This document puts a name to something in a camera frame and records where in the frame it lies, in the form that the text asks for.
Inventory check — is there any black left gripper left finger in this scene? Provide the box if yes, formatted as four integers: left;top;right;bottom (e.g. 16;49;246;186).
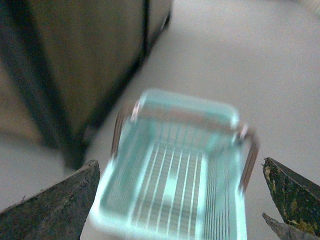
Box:
0;160;101;240

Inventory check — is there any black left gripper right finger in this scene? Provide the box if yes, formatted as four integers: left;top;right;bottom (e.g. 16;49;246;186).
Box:
262;157;320;240

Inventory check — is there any light blue plastic basket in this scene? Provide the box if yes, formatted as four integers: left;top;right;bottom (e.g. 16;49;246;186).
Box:
89;89;259;240

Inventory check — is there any black metal shelf frame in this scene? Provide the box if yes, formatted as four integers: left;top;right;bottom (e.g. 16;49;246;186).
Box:
0;0;174;169

